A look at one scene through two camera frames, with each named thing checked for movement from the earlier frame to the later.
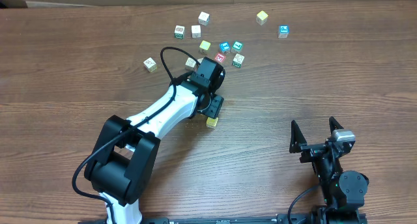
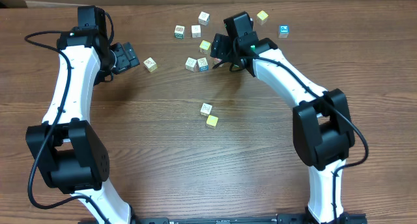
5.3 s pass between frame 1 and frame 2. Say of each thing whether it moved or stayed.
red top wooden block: stayed
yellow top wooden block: stayed
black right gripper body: moved
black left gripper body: moved
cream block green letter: stayed
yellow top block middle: stayed
